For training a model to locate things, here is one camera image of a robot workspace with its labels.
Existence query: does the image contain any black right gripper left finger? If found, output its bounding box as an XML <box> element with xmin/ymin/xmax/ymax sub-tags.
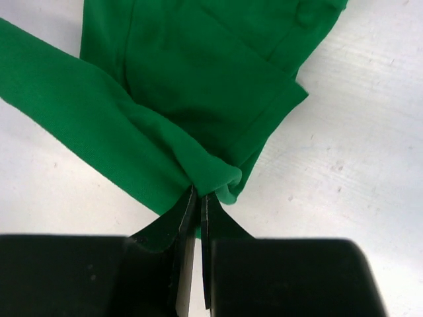
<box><xmin>1</xmin><ymin>188</ymin><xmax>198</xmax><ymax>316</ymax></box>

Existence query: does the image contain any green t shirt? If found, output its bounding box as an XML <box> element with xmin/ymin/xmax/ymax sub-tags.
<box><xmin>1</xmin><ymin>1</ymin><xmax>347</xmax><ymax>214</ymax></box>

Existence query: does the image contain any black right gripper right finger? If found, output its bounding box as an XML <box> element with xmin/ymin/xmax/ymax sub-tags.
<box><xmin>201</xmin><ymin>194</ymin><xmax>386</xmax><ymax>316</ymax></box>

